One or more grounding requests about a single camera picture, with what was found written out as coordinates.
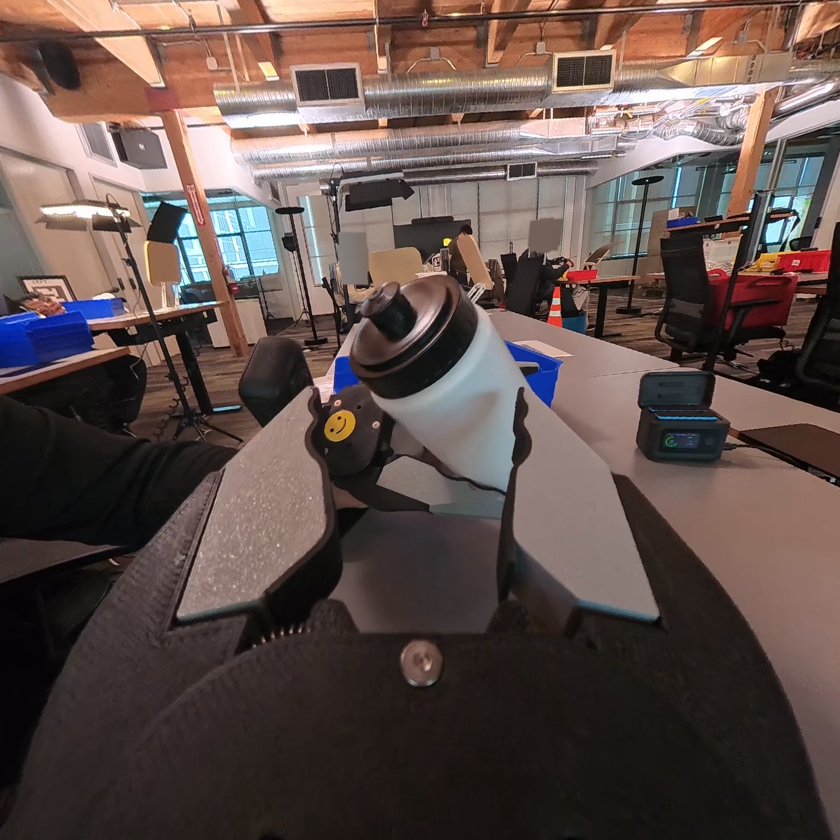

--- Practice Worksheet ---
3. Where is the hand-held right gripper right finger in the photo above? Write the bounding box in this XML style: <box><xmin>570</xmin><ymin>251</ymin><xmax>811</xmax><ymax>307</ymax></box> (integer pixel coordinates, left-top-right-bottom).
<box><xmin>497</xmin><ymin>387</ymin><xmax>660</xmax><ymax>637</ymax></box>

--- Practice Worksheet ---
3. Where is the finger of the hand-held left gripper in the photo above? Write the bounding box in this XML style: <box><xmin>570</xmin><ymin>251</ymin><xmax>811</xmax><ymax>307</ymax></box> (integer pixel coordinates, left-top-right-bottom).
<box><xmin>376</xmin><ymin>454</ymin><xmax>508</xmax><ymax>519</ymax></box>

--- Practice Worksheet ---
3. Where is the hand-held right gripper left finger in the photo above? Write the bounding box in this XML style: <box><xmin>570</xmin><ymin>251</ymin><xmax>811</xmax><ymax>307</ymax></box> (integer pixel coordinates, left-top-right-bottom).
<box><xmin>175</xmin><ymin>387</ymin><xmax>343</xmax><ymax>624</ymax></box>

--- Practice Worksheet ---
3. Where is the blue plastic bin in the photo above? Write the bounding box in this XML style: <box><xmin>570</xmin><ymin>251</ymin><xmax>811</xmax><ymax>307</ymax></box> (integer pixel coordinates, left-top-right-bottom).
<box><xmin>332</xmin><ymin>340</ymin><xmax>564</xmax><ymax>409</ymax></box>

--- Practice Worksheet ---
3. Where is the wooden top standing desk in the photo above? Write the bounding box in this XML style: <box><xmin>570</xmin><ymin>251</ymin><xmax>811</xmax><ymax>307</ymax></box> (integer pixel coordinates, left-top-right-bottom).
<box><xmin>87</xmin><ymin>301</ymin><xmax>245</xmax><ymax>416</ymax></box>

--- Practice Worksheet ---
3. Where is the black battery charging case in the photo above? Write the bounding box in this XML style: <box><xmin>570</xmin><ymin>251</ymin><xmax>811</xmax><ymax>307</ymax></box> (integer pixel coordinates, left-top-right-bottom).
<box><xmin>634</xmin><ymin>369</ymin><xmax>732</xmax><ymax>463</ymax></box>

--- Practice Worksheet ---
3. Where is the white printed paper sheet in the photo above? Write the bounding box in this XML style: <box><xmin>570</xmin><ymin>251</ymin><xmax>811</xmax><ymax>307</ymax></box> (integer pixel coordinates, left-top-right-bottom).
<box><xmin>504</xmin><ymin>339</ymin><xmax>573</xmax><ymax>361</ymax></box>

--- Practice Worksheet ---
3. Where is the black softbox light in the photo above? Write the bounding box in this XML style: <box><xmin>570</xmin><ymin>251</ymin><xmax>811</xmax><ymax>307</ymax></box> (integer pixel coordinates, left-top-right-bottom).
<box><xmin>344</xmin><ymin>178</ymin><xmax>416</xmax><ymax>213</ymax></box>

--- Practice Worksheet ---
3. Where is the tan wooden board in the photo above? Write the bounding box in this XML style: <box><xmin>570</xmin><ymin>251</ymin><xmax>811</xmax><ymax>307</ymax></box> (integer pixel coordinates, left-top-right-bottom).
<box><xmin>455</xmin><ymin>233</ymin><xmax>497</xmax><ymax>294</ymax></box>

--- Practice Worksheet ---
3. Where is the black flat device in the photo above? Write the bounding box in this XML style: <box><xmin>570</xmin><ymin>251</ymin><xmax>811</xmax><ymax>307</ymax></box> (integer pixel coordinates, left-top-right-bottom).
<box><xmin>738</xmin><ymin>423</ymin><xmax>840</xmax><ymax>481</ymax></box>

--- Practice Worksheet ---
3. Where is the stack of blue bins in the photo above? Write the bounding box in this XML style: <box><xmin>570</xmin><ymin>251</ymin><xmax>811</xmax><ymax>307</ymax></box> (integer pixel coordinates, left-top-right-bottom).
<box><xmin>0</xmin><ymin>297</ymin><xmax>127</xmax><ymax>370</ymax></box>

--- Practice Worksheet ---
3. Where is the wood-edged office desk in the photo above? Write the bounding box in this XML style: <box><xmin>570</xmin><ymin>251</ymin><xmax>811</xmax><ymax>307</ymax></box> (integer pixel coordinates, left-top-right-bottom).
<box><xmin>558</xmin><ymin>274</ymin><xmax>642</xmax><ymax>340</ymax></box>

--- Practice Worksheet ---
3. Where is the light panel on tripod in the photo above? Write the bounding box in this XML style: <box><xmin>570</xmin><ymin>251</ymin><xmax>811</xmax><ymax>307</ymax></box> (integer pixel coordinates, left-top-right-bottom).
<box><xmin>35</xmin><ymin>196</ymin><xmax>245</xmax><ymax>442</ymax></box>

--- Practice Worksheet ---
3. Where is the black office chair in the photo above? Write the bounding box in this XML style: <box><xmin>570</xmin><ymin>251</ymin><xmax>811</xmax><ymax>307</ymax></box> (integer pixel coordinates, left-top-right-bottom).
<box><xmin>655</xmin><ymin>230</ymin><xmax>783</xmax><ymax>363</ymax></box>
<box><xmin>755</xmin><ymin>222</ymin><xmax>840</xmax><ymax>389</ymax></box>

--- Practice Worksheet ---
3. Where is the red plastic tote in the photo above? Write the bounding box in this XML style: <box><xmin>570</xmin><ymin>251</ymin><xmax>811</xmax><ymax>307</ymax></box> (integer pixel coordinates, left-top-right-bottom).
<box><xmin>707</xmin><ymin>271</ymin><xmax>799</xmax><ymax>330</ymax></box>

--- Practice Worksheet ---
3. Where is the ceiling vent grille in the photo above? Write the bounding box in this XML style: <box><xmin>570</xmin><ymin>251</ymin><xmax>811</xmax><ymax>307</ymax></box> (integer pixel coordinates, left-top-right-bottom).
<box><xmin>550</xmin><ymin>49</ymin><xmax>618</xmax><ymax>93</ymax></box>
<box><xmin>289</xmin><ymin>62</ymin><xmax>366</xmax><ymax>108</ymax></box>

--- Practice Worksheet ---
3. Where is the wooden post red sign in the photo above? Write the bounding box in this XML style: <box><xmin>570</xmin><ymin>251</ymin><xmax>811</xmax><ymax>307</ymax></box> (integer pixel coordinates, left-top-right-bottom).
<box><xmin>159</xmin><ymin>110</ymin><xmax>252</xmax><ymax>360</ymax></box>

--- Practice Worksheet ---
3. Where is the black wall screen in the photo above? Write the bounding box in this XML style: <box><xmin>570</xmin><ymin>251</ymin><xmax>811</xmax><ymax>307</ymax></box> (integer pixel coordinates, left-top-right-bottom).
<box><xmin>392</xmin><ymin>217</ymin><xmax>475</xmax><ymax>255</ymax></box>

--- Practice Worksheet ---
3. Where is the silver air duct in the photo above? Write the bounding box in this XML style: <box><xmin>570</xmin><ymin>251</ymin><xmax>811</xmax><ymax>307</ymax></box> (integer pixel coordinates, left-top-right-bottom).
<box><xmin>213</xmin><ymin>56</ymin><xmax>796</xmax><ymax>130</ymax></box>
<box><xmin>230</xmin><ymin>121</ymin><xmax>632</xmax><ymax>186</ymax></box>

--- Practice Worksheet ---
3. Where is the wooden support post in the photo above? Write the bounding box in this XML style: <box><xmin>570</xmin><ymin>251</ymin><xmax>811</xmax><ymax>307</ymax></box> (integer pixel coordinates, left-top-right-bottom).
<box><xmin>724</xmin><ymin>88</ymin><xmax>780</xmax><ymax>222</ymax></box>

